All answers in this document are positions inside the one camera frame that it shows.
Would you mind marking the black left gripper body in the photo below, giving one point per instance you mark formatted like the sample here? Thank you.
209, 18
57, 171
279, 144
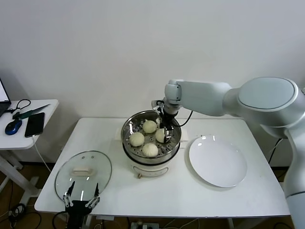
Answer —
77, 208

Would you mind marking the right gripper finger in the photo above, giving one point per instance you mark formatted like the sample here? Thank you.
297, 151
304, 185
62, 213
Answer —
168, 136
161, 120

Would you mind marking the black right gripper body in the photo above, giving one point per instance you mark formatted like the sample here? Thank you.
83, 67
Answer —
168, 120

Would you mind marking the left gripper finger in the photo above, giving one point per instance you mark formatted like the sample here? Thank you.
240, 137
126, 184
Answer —
71, 188
97, 190

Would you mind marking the white steamed baozi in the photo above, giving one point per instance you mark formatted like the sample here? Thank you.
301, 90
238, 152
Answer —
136, 139
159, 136
150, 150
149, 126

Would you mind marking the round glass pot lid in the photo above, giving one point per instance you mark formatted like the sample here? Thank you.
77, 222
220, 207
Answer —
95, 162

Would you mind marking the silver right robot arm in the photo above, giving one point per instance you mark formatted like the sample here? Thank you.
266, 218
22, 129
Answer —
205, 95

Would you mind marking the stainless steel steamer basket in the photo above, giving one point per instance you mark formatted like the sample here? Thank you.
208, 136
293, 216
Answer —
176, 138

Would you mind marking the white electric cooking pot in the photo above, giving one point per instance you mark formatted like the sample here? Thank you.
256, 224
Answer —
152, 170

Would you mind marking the white round plate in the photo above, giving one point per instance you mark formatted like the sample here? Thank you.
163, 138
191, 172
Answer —
214, 162

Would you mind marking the grey floor power strip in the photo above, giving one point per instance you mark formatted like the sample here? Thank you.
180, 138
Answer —
145, 225

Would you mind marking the white side table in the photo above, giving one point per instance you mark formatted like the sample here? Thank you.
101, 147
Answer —
14, 143

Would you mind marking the black smartphone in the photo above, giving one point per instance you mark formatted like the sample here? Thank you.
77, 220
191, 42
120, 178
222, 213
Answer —
34, 125

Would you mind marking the blue computer mouse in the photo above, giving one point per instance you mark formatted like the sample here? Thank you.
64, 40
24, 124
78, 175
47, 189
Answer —
13, 127

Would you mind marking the dark green knife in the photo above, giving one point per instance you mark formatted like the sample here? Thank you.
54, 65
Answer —
28, 114

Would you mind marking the black laptop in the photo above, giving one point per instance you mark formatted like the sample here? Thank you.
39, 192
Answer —
3, 105

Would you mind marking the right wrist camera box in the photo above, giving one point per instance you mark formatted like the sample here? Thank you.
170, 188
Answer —
155, 104

